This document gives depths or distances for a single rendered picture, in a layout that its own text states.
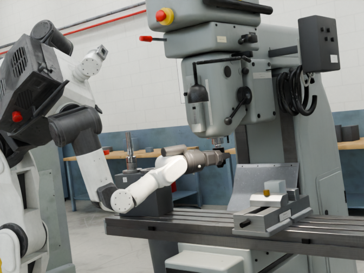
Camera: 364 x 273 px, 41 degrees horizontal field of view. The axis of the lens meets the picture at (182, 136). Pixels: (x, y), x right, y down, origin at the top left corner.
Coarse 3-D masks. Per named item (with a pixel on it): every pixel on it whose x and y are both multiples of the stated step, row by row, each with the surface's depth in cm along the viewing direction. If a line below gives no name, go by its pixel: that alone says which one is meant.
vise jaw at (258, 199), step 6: (258, 192) 181; (252, 198) 177; (258, 198) 175; (264, 198) 174; (270, 198) 172; (276, 198) 171; (282, 198) 170; (252, 204) 176; (258, 204) 175; (264, 204) 173; (270, 204) 171; (276, 204) 170; (282, 204) 170
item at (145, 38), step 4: (140, 36) 176; (144, 36) 177; (148, 36) 179; (140, 40) 177; (144, 40) 177; (148, 40) 179; (152, 40) 181; (156, 40) 182; (160, 40) 184; (164, 40) 186
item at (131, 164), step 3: (126, 159) 221; (129, 159) 220; (132, 159) 220; (135, 159) 222; (129, 162) 221; (132, 162) 220; (135, 162) 221; (129, 165) 221; (132, 165) 221; (135, 165) 221; (129, 168) 221; (132, 168) 221; (135, 168) 221
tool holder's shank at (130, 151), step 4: (128, 132) 221; (128, 136) 221; (128, 140) 221; (128, 144) 221; (128, 148) 221; (132, 148) 222; (128, 152) 221; (132, 152) 221; (128, 156) 222; (132, 156) 222
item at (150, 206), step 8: (152, 168) 219; (120, 176) 219; (128, 176) 217; (136, 176) 214; (120, 184) 220; (128, 184) 217; (152, 192) 211; (160, 192) 213; (168, 192) 218; (144, 200) 214; (152, 200) 211; (160, 200) 212; (168, 200) 218; (136, 208) 216; (144, 208) 214; (152, 208) 212; (160, 208) 212; (168, 208) 217; (144, 216) 215; (152, 216) 212
